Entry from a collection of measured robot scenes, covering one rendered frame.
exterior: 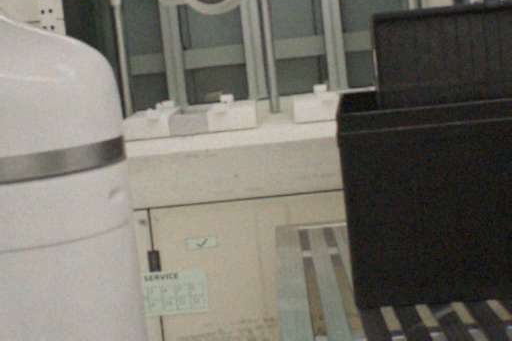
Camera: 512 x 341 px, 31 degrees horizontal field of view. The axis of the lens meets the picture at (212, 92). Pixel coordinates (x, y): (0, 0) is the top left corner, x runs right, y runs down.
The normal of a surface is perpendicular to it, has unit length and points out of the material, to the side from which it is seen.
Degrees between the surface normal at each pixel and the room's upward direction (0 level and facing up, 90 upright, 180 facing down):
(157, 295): 90
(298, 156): 90
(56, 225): 90
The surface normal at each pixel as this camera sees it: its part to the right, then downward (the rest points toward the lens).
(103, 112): 0.89, -0.09
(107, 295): 0.73, -0.04
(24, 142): 0.25, 0.01
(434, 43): -0.15, 0.06
